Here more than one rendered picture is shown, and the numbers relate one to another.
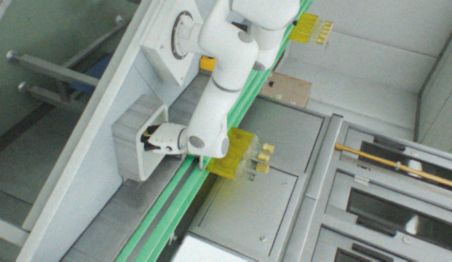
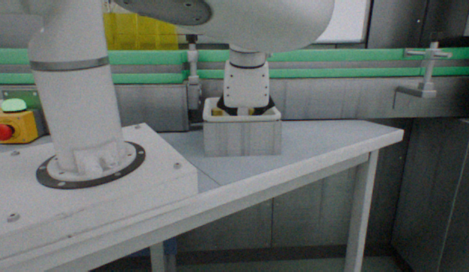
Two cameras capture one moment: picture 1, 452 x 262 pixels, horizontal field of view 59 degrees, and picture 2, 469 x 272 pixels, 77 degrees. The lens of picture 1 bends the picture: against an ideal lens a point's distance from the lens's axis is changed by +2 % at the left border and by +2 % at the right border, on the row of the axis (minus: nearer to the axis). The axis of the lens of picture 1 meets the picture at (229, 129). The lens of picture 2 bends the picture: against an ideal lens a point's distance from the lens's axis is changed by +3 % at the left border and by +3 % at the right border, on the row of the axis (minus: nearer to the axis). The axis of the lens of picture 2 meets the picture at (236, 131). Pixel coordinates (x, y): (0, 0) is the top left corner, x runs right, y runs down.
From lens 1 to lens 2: 0.90 m
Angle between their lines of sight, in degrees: 48
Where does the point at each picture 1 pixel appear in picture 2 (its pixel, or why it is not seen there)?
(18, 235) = (373, 157)
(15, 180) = (258, 216)
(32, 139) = (211, 239)
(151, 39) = (182, 187)
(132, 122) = (263, 136)
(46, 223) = (379, 138)
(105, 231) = (316, 101)
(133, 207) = (281, 94)
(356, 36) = not seen: outside the picture
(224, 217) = not seen: hidden behind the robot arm
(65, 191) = (358, 144)
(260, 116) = (10, 33)
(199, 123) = not seen: hidden behind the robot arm
